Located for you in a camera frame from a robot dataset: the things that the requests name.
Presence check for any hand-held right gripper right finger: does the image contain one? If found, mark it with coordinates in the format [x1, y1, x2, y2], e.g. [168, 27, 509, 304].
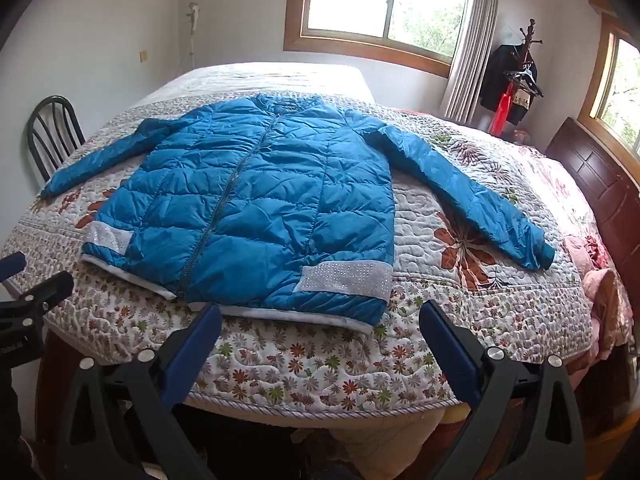
[417, 300, 587, 480]

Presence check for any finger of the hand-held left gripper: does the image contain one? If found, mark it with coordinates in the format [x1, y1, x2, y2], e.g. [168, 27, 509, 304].
[0, 271, 76, 320]
[0, 251, 27, 281]

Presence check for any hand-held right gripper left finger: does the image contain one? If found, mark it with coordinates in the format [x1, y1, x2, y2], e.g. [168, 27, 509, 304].
[55, 302, 223, 480]

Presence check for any blue puffer jacket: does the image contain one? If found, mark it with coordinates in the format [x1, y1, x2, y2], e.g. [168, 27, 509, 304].
[39, 94, 556, 335]

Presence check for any black clothes hanger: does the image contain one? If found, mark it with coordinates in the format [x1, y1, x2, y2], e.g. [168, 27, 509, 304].
[504, 67, 545, 99]

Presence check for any floral quilted bedspread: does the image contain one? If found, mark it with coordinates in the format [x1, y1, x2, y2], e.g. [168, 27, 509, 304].
[0, 62, 597, 413]

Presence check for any beige bed sheet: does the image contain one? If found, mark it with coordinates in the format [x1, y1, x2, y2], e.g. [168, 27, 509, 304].
[295, 402, 473, 480]

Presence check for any pink blanket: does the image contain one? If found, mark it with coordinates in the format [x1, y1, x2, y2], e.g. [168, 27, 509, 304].
[564, 234, 637, 362]

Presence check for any grey pleated curtain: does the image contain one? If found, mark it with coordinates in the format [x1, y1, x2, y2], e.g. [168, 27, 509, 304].
[440, 0, 502, 126]

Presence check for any small wooden framed window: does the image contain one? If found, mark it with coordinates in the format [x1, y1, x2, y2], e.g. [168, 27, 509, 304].
[577, 0, 640, 161]

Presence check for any dark wooden coat rack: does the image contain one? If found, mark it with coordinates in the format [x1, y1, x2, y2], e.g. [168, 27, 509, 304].
[502, 17, 546, 98]

